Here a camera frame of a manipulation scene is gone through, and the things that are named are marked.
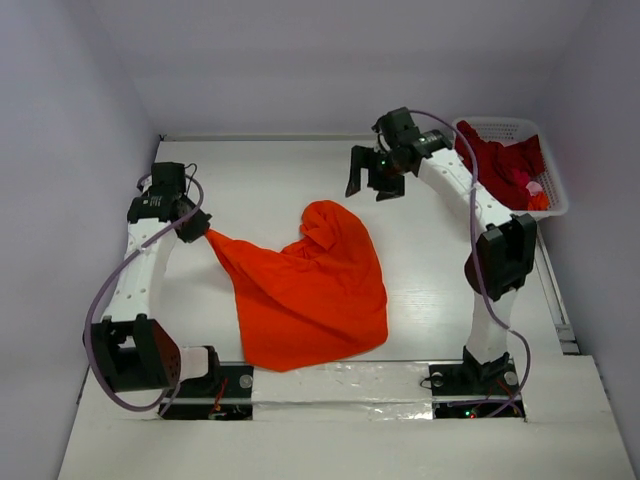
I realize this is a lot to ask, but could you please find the orange t shirt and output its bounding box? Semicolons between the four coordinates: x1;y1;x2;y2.
206;200;389;372

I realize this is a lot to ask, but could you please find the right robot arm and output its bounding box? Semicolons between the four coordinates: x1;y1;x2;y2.
345;107;537;397

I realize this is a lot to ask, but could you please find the white plastic basket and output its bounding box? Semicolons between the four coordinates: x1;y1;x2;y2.
453;116;568;220

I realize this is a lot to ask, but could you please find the dark red t shirt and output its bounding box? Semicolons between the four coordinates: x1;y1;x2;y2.
456;121;550;211

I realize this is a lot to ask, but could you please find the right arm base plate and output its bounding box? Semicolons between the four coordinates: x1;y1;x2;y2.
419;361;519;420

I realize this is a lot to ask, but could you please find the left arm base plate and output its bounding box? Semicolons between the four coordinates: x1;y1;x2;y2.
158;363;254;421

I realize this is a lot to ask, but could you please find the pink garment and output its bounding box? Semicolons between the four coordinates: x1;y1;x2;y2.
517;171;543;197

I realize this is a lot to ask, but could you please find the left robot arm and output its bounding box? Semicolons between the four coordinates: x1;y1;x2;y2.
83;162;223;396

